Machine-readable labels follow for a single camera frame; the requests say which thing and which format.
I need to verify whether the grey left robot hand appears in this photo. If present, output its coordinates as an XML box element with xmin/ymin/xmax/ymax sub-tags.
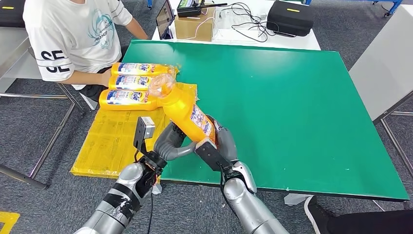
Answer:
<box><xmin>153</xmin><ymin>122</ymin><xmax>197</xmax><ymax>161</ymax></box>

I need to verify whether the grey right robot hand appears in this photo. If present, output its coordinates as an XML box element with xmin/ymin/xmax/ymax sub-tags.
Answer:
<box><xmin>206</xmin><ymin>116</ymin><xmax>240</xmax><ymax>162</ymax></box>

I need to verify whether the blue metal frame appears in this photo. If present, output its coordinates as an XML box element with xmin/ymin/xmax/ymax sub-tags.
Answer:
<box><xmin>304</xmin><ymin>0</ymin><xmax>404</xmax><ymax>17</ymax></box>

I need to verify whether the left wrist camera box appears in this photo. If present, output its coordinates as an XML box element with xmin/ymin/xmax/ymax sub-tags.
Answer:
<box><xmin>133</xmin><ymin>117</ymin><xmax>156</xmax><ymax>153</ymax></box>

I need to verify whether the black tablet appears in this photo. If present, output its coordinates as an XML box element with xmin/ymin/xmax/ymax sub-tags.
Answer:
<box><xmin>155</xmin><ymin>0</ymin><xmax>175</xmax><ymax>40</ymax></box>

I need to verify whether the orange detergent bottle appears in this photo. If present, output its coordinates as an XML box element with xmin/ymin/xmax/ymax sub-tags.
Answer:
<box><xmin>111</xmin><ymin>62</ymin><xmax>179</xmax><ymax>78</ymax></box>
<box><xmin>148</xmin><ymin>73</ymin><xmax>217</xmax><ymax>144</ymax></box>
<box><xmin>98</xmin><ymin>89</ymin><xmax>160</xmax><ymax>112</ymax></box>
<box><xmin>108</xmin><ymin>74</ymin><xmax>154</xmax><ymax>91</ymax></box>

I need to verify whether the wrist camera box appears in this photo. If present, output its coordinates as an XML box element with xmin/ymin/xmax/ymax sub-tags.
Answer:
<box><xmin>194</xmin><ymin>138</ymin><xmax>233</xmax><ymax>172</ymax></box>
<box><xmin>133</xmin><ymin>117</ymin><xmax>156</xmax><ymax>153</ymax></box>

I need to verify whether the black cable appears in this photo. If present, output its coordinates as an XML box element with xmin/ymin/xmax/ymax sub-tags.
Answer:
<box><xmin>223</xmin><ymin>2</ymin><xmax>296</xmax><ymax>42</ymax></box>

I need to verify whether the black remote controller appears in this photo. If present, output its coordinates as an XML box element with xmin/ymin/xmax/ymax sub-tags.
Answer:
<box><xmin>176</xmin><ymin>0</ymin><xmax>228</xmax><ymax>18</ymax></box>

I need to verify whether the yellow taped mat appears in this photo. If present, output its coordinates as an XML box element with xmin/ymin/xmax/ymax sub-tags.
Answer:
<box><xmin>70</xmin><ymin>64</ymin><xmax>198</xmax><ymax>179</ymax></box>

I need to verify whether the steel frame table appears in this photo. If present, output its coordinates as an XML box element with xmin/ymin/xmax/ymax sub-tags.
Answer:
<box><xmin>0</xmin><ymin>27</ymin><xmax>86</xmax><ymax>191</ymax></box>

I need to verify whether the black case with yellow tag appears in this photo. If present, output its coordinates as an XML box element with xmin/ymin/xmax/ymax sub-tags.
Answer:
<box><xmin>266</xmin><ymin>0</ymin><xmax>314</xmax><ymax>37</ymax></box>
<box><xmin>0</xmin><ymin>0</ymin><xmax>26</xmax><ymax>28</ymax></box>

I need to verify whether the brown cardboard box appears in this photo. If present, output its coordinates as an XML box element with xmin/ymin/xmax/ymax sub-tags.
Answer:
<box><xmin>174</xmin><ymin>6</ymin><xmax>216</xmax><ymax>42</ymax></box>

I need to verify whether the white table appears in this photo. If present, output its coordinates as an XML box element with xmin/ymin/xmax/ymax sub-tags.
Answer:
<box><xmin>151</xmin><ymin>0</ymin><xmax>321</xmax><ymax>51</ymax></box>

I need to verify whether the thin white cable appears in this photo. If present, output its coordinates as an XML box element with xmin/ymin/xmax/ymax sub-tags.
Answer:
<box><xmin>179</xmin><ymin>17</ymin><xmax>216</xmax><ymax>42</ymax></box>

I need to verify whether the clear plastic box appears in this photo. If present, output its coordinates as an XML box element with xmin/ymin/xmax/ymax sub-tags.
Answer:
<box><xmin>215</xmin><ymin>8</ymin><xmax>246</xmax><ymax>30</ymax></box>

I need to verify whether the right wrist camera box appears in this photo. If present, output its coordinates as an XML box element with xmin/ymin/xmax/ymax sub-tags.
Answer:
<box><xmin>194</xmin><ymin>138</ymin><xmax>233</xmax><ymax>172</ymax></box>

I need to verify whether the pale grey table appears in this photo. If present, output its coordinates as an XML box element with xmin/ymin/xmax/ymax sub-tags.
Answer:
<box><xmin>349</xmin><ymin>4</ymin><xmax>413</xmax><ymax>178</ymax></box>

